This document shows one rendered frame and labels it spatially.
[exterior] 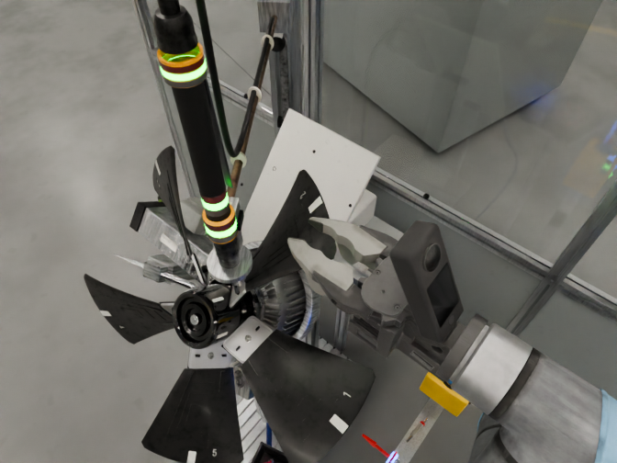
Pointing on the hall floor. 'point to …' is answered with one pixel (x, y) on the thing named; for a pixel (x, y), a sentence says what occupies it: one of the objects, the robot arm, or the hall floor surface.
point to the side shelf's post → (341, 330)
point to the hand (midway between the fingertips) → (308, 231)
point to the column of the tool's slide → (288, 71)
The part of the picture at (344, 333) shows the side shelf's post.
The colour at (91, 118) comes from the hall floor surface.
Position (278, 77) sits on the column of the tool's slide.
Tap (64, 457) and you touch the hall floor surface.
